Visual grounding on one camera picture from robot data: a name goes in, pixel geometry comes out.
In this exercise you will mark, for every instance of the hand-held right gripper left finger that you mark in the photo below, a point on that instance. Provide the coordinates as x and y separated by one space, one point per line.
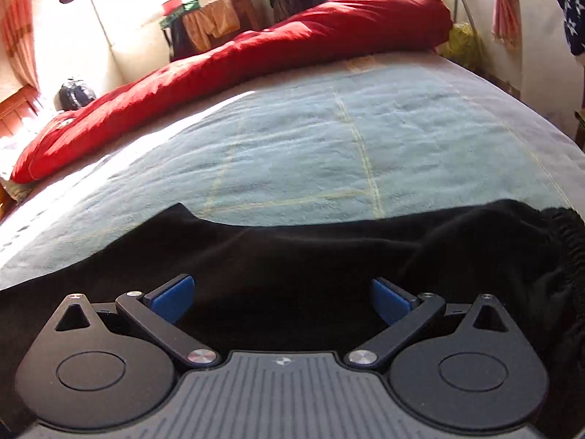
176 297

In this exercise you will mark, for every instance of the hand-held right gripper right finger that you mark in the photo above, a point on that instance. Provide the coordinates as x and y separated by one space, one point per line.
388 299

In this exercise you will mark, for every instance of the black shorts with elastic waistband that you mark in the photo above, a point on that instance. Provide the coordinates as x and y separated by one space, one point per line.
292 256

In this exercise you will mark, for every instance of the pale pillow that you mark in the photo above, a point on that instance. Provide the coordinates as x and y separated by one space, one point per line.
16 190

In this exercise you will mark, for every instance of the black backpack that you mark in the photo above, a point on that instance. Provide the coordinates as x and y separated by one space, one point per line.
75 96

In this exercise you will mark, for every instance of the wooden headboard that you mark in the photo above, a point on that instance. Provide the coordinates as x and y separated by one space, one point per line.
16 109

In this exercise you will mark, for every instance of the dark cloth on chair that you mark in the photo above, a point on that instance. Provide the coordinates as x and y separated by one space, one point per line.
183 43

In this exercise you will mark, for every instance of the yellow-green plastic bag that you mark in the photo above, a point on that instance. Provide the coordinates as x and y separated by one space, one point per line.
464 45

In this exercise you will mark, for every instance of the red quilt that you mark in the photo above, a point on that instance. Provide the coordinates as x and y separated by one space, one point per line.
274 45

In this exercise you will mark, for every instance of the red basin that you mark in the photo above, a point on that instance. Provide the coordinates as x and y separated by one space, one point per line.
172 5

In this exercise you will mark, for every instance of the wooden chair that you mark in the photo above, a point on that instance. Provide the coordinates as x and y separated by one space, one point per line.
249 9

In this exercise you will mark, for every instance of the pink hanging towel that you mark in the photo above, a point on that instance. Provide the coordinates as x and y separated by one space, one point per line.
505 13

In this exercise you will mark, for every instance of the orange plaid curtain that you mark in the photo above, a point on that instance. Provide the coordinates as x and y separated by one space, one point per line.
16 27

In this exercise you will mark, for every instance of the navy star-printed cloth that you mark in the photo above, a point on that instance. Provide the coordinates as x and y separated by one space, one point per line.
569 4

